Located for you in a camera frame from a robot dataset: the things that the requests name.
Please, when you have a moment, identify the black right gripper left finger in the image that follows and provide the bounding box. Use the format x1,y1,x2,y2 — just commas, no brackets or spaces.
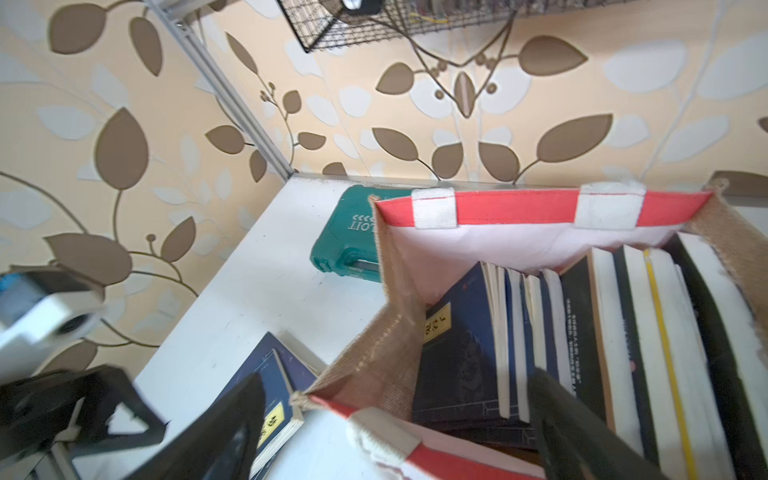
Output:
128,373,266,479

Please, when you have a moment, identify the navy book dragon cover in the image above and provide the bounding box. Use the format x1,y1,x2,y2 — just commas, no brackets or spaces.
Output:
505,269,530,423

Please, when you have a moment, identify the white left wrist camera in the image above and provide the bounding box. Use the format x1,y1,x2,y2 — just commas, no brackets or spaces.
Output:
1,265,105,384

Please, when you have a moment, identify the burlap canvas bag red front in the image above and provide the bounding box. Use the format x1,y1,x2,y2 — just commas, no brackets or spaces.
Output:
297,182,767,479

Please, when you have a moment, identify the blue book yellow label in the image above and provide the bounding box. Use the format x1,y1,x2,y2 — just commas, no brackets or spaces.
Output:
665,232,767,479

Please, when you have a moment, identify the black wire basket back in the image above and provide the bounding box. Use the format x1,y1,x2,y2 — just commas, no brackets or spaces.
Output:
278,0,612,53

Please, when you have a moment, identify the purple navy barcode book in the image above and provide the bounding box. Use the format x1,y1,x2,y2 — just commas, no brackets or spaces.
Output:
411,262,501,427

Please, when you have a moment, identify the green plastic tool case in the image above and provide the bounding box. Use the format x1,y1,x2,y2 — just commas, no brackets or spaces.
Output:
310,185,411,283

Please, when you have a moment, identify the aluminium frame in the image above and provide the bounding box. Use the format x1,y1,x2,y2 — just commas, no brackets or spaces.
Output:
145,1,294,182

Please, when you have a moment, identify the navy book bottom stack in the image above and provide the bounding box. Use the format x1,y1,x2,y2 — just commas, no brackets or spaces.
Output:
217,332,318,479

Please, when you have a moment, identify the yellow cartoon book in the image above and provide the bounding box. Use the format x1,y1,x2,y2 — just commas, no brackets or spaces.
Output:
643,248,735,479

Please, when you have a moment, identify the black brown cover book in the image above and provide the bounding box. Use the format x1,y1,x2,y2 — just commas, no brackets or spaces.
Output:
560,248,644,455

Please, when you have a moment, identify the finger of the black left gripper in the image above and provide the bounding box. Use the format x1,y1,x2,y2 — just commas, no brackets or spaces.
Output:
1,365,166,459

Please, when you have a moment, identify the navy book small yellow label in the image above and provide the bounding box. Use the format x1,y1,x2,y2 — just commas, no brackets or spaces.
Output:
525,275,547,370

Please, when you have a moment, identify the black wolf cover book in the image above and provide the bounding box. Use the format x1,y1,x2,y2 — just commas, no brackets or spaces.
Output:
613,245,688,479

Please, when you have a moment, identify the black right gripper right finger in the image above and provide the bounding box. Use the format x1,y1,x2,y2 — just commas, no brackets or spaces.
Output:
527,369,664,480

